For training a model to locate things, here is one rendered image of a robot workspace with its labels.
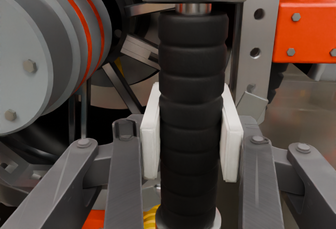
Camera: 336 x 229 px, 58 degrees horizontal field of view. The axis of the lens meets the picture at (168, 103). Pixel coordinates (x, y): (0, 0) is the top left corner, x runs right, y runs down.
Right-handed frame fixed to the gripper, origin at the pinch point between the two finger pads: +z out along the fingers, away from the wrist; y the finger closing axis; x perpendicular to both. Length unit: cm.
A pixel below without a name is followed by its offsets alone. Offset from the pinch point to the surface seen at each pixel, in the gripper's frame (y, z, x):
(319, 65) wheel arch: 22.5, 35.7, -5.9
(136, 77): -11.0, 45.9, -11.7
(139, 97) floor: -39, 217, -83
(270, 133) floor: 54, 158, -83
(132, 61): -11.7, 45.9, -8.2
